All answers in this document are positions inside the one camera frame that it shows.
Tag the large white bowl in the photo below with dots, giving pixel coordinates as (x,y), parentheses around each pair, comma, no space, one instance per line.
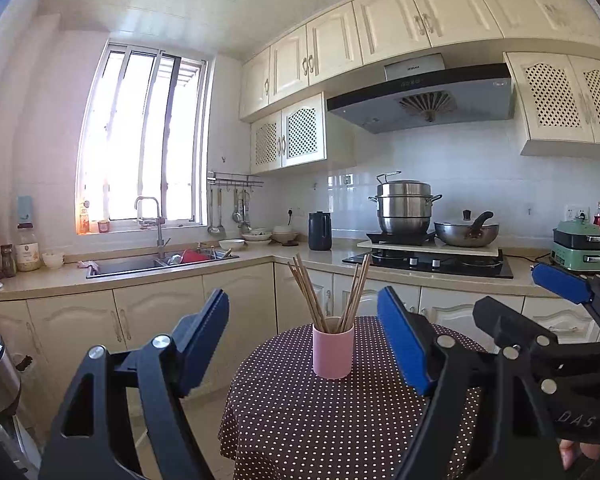
(283,235)

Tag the steel kitchen faucet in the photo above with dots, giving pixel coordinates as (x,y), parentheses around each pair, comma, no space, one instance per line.
(160,240)

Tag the cream lattice door cabinet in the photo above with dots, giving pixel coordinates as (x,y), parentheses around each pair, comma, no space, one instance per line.
(555,100)
(300,132)

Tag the black glass gas stove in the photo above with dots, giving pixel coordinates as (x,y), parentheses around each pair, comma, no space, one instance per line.
(430,265)

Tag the steel wok with lid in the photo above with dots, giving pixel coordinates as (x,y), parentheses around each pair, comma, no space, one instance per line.
(465,235)

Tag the steel ladle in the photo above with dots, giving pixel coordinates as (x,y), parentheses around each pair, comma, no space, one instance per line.
(214,227)

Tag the cream wall cabinets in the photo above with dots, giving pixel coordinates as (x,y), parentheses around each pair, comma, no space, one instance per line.
(390,25)

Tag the steel utensil rail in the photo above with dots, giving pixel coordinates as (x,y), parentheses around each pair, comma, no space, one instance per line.
(235,179)

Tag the stacked white bowls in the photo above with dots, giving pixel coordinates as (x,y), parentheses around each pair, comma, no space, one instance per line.
(256,236)

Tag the black induction cooker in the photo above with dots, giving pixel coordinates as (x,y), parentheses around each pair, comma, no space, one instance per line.
(400,238)

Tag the small red cup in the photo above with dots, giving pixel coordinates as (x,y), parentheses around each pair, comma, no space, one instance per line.
(103,226)

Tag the small dark jar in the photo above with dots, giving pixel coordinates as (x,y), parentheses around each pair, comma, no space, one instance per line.
(8,262)

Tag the dark electric kettle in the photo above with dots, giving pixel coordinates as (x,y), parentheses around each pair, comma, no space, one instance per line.
(320,232)

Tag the stacked steel steamer pot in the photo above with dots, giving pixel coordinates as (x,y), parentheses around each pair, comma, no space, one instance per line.
(405,205)

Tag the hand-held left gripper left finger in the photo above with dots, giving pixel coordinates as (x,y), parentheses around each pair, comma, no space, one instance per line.
(210,330)

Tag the red dish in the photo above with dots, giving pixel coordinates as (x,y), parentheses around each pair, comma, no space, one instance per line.
(195,257)

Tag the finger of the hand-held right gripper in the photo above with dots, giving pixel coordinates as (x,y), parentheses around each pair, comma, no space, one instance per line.
(562,282)
(510,322)

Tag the bunch of wooden chopsticks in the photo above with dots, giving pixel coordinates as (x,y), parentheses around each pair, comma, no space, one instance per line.
(310,295)

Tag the pink cup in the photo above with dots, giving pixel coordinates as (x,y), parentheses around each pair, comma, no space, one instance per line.
(332,355)

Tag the pale stove board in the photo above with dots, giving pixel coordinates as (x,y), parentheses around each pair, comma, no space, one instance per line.
(430,249)

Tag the white cup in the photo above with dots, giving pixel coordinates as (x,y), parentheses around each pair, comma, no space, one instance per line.
(52,260)

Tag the grey range hood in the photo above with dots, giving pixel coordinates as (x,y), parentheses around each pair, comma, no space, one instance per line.
(420,105)

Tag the small white bowl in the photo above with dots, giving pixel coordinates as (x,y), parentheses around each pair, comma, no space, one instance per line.
(231,245)

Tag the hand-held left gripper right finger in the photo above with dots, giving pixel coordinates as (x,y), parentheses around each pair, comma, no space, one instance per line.
(402,340)

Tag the steel kitchen sink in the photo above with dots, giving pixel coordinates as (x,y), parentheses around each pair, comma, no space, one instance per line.
(130,267)

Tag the green electric cooker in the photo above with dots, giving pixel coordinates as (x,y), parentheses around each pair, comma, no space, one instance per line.
(580,250)

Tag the crumpled dishcloth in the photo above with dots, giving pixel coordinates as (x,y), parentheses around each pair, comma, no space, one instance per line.
(87,264)

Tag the orange bottle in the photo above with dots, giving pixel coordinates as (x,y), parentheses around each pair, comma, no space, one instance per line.
(84,220)

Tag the person's right hand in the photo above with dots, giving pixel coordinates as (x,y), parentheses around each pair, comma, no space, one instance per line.
(572,455)

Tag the brown polka dot tablecloth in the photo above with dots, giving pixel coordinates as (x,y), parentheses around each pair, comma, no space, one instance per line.
(330,425)

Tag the light blue box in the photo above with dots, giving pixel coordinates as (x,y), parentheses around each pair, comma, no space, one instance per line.
(25,209)

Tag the sliding kitchen window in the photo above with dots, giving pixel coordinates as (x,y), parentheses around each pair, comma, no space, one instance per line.
(145,135)

